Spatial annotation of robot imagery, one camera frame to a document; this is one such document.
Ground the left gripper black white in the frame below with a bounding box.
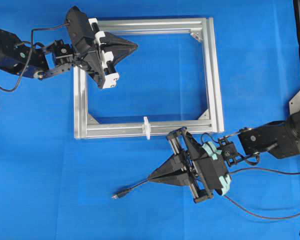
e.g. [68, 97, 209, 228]
[76, 18, 138, 89]

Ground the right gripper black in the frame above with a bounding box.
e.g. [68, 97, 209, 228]
[147, 127, 214, 203]

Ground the black USB cable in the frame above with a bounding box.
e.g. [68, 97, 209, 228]
[111, 179, 151, 201]

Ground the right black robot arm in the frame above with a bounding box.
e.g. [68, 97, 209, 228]
[146, 107, 300, 203]

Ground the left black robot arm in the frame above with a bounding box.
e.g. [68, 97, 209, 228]
[0, 19, 138, 93]

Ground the white zip tie loop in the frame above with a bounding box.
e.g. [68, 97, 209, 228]
[141, 116, 151, 140]

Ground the right wrist camera teal mount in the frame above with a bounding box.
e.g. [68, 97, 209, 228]
[191, 141, 232, 196]

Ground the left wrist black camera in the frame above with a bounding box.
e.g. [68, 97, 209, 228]
[65, 6, 95, 54]

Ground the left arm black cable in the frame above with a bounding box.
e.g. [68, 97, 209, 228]
[0, 22, 72, 93]

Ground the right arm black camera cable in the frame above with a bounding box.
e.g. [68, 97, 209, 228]
[223, 166, 300, 221]

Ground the aluminium extrusion frame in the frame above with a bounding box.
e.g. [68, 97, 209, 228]
[73, 17, 225, 139]

